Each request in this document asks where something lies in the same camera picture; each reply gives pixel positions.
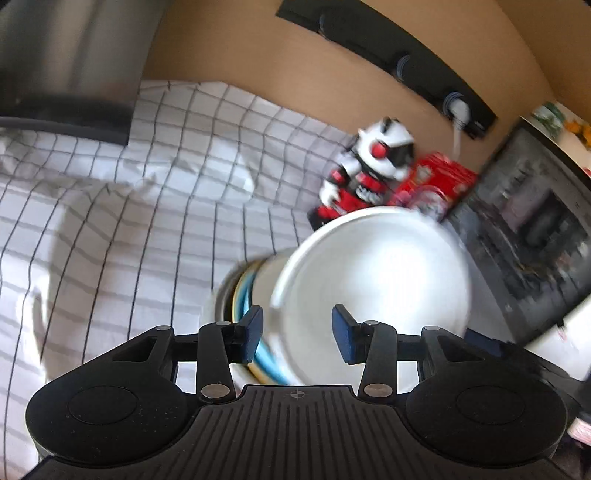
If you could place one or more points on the silver appliance at left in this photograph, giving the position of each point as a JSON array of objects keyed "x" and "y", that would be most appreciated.
[{"x": 73, "y": 67}]

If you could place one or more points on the Calbee cereal bag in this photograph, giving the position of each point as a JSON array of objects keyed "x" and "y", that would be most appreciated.
[{"x": 434, "y": 186}]

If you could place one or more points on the white bowl yellow rim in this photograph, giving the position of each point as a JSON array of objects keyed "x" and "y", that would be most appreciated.
[{"x": 251, "y": 373}]

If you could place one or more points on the black wall power strip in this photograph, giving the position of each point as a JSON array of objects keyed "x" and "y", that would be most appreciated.
[{"x": 369, "y": 34}]

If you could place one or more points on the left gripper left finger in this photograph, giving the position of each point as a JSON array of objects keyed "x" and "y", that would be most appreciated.
[{"x": 213, "y": 349}]

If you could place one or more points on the white grid tablecloth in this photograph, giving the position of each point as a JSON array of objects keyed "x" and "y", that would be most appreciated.
[{"x": 100, "y": 242}]

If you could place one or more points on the red white robot toy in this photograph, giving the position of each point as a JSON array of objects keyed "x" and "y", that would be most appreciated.
[{"x": 380, "y": 157}]

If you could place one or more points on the white plug with cable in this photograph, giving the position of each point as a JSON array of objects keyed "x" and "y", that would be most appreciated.
[{"x": 458, "y": 110}]

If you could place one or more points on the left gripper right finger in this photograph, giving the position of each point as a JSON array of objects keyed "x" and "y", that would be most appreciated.
[{"x": 379, "y": 348}]

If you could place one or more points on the blue bowl black rim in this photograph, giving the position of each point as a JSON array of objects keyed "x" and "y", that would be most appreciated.
[{"x": 258, "y": 332}]

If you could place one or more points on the white bowl orange lettering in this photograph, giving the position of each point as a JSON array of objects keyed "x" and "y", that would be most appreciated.
[{"x": 388, "y": 264}]

